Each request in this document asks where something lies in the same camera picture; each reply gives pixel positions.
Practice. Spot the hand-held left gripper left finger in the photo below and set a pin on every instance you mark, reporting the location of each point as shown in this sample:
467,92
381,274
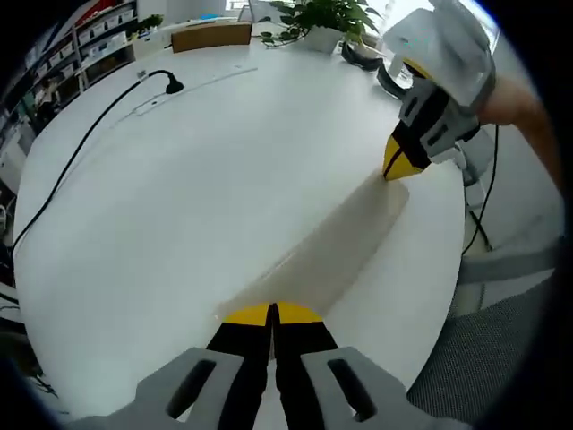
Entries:
242,358

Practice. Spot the brown cardboard box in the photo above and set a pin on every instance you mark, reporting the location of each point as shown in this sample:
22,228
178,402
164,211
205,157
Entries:
210,36

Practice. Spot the shelving with white bins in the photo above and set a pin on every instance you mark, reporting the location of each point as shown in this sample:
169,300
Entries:
89,36

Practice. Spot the grey mesh office chair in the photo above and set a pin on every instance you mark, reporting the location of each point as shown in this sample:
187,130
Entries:
488,340

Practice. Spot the translucent beige cutlery case lid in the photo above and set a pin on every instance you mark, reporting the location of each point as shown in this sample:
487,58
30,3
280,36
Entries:
349,242

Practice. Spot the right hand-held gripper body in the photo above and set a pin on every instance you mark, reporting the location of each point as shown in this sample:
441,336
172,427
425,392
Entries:
452,49

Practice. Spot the large potted green plant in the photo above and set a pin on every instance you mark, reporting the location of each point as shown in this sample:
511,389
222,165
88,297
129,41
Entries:
322,18

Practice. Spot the small potted green plant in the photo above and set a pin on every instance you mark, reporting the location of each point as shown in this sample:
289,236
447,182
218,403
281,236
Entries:
150,22

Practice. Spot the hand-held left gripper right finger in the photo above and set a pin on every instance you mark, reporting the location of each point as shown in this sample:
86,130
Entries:
309,358

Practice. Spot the black headset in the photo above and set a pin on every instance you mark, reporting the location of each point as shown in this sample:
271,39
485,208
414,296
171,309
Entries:
362,58

